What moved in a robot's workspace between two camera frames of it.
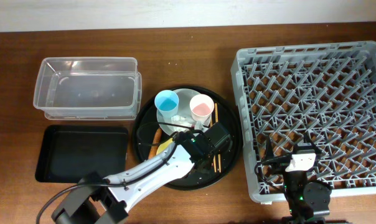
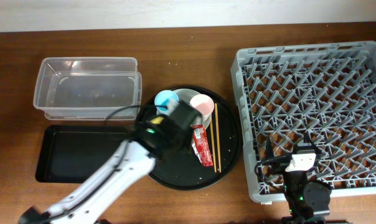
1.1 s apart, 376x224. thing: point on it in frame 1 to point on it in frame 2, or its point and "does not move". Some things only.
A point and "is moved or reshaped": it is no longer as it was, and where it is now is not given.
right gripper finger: x=307 y=139 does not move
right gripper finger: x=269 y=152 does not move
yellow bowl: x=164 y=146 is moved or reshaped
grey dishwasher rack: x=334 y=93 does not move
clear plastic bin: x=88 y=88 does not move
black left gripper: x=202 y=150 to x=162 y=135
